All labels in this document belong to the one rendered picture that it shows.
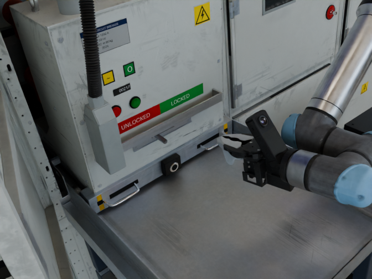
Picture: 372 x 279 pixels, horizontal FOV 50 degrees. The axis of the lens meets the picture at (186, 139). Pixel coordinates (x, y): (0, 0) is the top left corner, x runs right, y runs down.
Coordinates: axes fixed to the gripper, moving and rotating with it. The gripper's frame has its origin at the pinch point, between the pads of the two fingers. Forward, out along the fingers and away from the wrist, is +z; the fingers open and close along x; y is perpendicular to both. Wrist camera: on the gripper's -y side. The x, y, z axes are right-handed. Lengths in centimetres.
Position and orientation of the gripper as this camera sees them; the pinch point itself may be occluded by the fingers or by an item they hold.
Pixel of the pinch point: (221, 137)
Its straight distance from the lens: 94.7
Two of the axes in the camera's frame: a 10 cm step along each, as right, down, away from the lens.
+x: 7.3, -4.0, 5.6
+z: -6.7, -2.1, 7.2
